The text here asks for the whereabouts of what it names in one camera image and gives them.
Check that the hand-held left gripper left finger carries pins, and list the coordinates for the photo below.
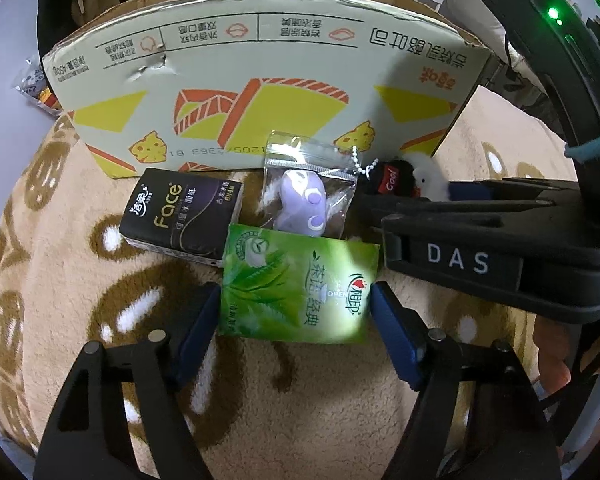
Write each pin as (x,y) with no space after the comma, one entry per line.
(195,335)

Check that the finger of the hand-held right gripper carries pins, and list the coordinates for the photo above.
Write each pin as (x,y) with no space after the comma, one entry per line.
(430,207)
(510,187)

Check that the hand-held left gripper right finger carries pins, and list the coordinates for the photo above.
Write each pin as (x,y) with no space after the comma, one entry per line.
(397,337)

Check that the green tissue packet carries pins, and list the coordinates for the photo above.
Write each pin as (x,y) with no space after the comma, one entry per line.
(290,290)

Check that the printed cardboard box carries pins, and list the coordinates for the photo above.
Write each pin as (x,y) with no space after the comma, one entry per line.
(280,60)

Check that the person's right hand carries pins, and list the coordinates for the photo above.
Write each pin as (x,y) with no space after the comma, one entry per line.
(550,355)

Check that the teal elastic band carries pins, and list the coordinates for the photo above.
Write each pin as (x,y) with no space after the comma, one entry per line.
(592,150)

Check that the black tissue packet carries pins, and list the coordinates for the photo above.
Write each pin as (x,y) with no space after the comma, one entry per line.
(175,215)

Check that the brown patterned fleece blanket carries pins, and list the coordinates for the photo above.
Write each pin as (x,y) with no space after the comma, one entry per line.
(80,285)

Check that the purple toy in clear bag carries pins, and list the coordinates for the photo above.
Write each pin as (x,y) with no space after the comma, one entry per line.
(300,200)

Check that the clear bag of yellow toys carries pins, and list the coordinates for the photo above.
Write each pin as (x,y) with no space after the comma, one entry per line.
(35,85)

